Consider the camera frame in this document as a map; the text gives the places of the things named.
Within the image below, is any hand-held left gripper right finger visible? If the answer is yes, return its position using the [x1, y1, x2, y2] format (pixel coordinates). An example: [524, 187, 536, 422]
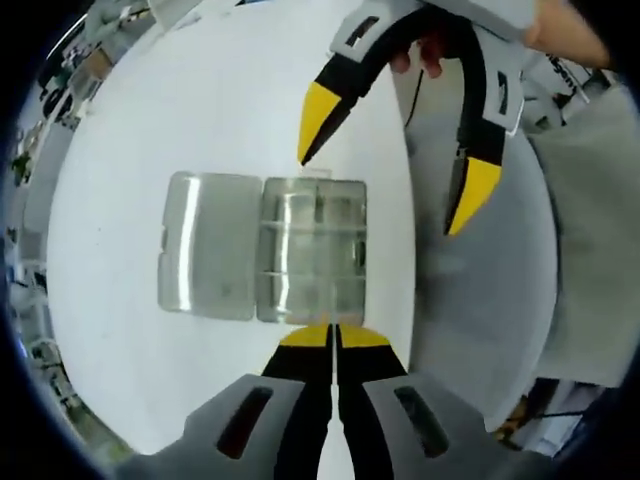
[334, 323, 551, 480]

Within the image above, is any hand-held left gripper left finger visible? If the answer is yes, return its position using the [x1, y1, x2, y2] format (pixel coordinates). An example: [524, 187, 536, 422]
[117, 323, 334, 480]

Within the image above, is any transparent grey guide fixture box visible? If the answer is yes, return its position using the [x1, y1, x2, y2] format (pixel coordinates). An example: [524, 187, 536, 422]
[157, 170, 370, 326]

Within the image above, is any person's right hand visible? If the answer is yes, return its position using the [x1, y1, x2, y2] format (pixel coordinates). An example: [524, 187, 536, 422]
[389, 33, 447, 80]

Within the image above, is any white worn device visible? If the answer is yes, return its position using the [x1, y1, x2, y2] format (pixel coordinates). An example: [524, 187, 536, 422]
[519, 49, 594, 134]

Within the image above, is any white mesh office chair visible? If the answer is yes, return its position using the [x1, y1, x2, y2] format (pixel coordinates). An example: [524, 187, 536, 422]
[392, 64, 561, 436]

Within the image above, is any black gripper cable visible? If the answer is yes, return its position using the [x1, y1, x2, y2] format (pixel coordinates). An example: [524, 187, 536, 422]
[403, 68, 427, 131]

